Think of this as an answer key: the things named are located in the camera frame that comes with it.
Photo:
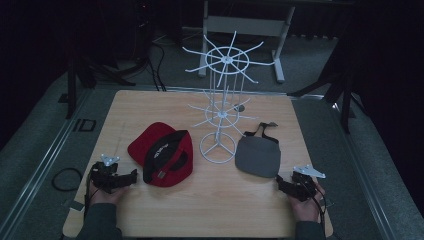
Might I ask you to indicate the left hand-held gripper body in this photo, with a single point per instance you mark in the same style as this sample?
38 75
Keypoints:
104 173

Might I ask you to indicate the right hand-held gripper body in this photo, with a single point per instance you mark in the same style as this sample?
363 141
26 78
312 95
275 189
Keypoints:
304 182

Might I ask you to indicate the grey baseball cap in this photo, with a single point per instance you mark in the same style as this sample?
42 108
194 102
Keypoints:
258 156

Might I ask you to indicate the red and black baseball cap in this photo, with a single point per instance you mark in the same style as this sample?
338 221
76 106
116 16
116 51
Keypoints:
163 155

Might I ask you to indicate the person's left hand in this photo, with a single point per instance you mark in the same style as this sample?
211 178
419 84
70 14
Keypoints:
106 197

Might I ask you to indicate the person's right hand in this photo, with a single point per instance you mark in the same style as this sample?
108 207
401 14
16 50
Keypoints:
307 208

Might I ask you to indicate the grey tape piece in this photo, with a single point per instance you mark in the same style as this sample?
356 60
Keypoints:
77 206

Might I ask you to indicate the small grey round disc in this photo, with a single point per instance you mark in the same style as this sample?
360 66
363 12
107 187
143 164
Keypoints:
239 107

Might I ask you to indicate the black rectangular floor frame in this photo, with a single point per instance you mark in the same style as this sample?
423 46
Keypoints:
84 125

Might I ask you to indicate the metal floor rail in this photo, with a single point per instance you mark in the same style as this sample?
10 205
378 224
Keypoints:
40 166
363 180

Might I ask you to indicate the white desk frame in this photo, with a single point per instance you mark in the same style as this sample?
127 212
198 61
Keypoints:
246 26

